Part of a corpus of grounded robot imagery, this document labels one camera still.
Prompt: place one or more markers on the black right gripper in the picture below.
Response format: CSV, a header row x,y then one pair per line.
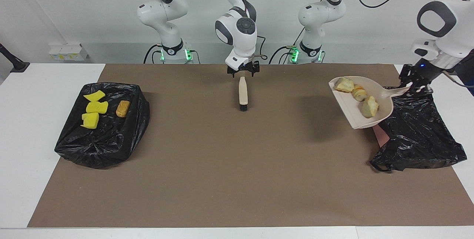
x,y
243,67

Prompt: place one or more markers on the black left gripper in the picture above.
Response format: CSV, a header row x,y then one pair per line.
x,y
427,73

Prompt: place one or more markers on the beige hand brush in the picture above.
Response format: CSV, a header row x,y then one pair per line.
x,y
243,90

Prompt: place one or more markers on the beige foam chunk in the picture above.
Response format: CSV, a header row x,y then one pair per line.
x,y
370,107
359,93
344,85

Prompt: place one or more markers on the beige plastic dustpan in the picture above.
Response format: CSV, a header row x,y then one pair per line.
x,y
351,113

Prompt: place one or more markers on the orange-brown sponge lump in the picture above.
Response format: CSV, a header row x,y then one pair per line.
x,y
123,109

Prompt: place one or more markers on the yellow sponge piece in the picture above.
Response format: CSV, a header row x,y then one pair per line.
x,y
94,95
90,120
97,107

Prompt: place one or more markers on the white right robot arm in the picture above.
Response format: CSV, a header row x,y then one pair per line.
x,y
240,42

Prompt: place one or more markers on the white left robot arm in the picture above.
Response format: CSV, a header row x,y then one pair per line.
x,y
322,13

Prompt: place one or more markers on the black bag bin with pink box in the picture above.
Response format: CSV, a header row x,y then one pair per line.
x,y
418,135

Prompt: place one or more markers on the black bag lined trash bin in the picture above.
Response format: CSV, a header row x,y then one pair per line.
x,y
107,139

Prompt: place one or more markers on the pink box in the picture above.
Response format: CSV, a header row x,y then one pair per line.
x,y
381,137

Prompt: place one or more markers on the brown table mat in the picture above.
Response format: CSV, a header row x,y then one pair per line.
x,y
229,179

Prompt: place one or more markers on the white wall socket box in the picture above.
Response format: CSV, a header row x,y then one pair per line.
x,y
68,53

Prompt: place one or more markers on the black camera stand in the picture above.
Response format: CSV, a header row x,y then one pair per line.
x,y
14,65

